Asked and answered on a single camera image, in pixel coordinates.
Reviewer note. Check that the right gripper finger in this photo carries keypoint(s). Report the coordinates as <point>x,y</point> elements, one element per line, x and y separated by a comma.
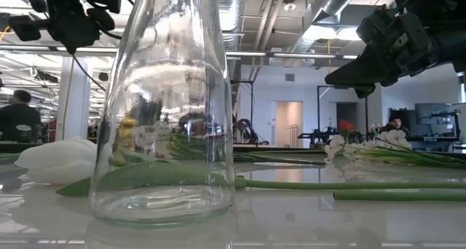
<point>365,90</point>
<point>360,68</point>

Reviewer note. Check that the white blossom spray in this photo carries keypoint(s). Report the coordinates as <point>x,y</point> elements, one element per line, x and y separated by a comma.
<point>395,140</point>

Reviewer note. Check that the red tulip green stem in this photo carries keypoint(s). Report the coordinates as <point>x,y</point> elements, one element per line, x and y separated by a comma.
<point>400,196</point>

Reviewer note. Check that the white tulip green stem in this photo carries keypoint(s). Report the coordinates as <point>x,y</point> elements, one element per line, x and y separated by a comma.
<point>58,161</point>

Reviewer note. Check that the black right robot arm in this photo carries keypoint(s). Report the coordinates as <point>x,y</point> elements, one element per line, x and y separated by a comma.
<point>451,41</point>

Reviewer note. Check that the clear glass vase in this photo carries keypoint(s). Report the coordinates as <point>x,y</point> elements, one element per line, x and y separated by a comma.
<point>164,78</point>

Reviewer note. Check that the yellow glass vase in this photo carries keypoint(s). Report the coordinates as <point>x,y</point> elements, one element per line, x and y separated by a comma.
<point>127,136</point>

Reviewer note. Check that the pink flower bunch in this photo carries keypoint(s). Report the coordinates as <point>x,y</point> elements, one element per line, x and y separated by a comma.
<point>375,128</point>

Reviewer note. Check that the red flower bunch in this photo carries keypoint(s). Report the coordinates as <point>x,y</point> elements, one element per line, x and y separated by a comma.
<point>346,127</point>

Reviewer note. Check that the long ceiling light bar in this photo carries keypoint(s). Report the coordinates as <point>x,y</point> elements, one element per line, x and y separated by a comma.
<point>302,55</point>

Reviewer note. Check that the white pillar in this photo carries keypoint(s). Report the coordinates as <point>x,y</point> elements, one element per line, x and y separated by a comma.
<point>78,96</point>

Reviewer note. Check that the grey monitor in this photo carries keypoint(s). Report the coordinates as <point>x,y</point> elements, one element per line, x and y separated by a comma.
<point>433,113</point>

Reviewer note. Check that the round ceiling sensor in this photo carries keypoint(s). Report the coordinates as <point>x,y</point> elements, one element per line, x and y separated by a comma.
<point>289,4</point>

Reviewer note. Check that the black metal frame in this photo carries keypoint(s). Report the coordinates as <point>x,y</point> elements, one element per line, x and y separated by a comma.
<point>252,110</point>
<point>318,110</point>

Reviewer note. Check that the smooth silver ventilation duct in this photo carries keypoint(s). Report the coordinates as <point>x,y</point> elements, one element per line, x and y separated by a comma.
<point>327,8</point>

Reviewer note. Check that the wall vent grille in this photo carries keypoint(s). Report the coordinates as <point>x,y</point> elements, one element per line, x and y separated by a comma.
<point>290,77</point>

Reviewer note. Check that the corrugated silver duct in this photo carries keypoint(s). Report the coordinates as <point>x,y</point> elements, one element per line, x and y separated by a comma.
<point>230,16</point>

